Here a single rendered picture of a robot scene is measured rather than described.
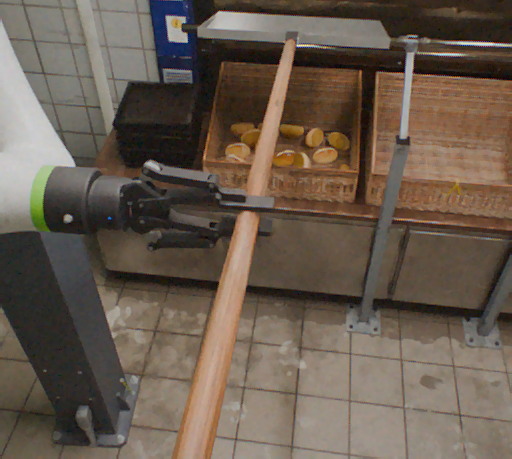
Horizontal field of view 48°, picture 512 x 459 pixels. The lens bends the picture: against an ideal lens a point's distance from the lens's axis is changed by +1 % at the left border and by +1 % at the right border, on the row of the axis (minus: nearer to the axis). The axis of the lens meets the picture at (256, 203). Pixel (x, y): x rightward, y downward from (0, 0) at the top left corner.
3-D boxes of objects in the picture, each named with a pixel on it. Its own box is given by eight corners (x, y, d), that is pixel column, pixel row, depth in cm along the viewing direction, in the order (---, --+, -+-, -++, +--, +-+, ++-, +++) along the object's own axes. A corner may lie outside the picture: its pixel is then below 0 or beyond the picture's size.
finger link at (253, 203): (222, 197, 78) (222, 192, 77) (274, 201, 77) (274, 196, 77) (219, 208, 75) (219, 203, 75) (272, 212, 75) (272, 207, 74)
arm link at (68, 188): (46, 249, 76) (35, 188, 72) (78, 205, 86) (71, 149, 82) (90, 253, 76) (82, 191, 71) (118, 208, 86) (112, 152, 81)
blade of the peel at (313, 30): (389, 48, 163) (390, 38, 162) (197, 37, 168) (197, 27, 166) (379, 21, 194) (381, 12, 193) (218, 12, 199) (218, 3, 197)
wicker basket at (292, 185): (223, 117, 248) (220, 59, 228) (354, 126, 243) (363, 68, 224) (202, 193, 213) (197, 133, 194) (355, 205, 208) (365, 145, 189)
